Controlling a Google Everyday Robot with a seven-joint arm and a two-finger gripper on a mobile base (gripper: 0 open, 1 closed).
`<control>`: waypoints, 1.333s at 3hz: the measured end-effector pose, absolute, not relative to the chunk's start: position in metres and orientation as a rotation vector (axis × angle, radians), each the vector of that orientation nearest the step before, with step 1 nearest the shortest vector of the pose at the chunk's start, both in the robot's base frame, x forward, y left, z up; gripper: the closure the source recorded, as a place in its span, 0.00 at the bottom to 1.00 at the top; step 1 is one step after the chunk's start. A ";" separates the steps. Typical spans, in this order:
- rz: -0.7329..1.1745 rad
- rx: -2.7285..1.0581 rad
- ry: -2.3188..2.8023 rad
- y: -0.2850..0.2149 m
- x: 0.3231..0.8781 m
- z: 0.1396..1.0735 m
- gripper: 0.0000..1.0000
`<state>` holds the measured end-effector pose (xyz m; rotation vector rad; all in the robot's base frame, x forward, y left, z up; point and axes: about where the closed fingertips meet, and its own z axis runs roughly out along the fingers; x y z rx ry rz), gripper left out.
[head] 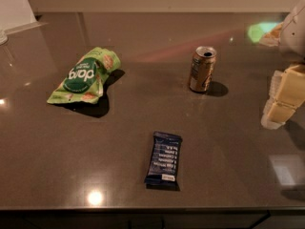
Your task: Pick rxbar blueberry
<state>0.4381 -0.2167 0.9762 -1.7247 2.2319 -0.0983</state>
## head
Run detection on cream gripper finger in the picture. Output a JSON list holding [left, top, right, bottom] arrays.
[[261, 98, 296, 130], [269, 64, 305, 108]]

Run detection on blue rxbar blueberry bar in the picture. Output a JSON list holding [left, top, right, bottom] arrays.
[[144, 132, 182, 187]]

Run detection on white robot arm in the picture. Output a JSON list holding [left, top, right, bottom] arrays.
[[259, 0, 305, 130]]

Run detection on orange soda can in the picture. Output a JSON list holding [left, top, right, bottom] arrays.
[[189, 46, 216, 93]]

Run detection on green chip snack bag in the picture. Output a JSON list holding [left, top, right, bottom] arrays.
[[47, 47, 121, 104]]

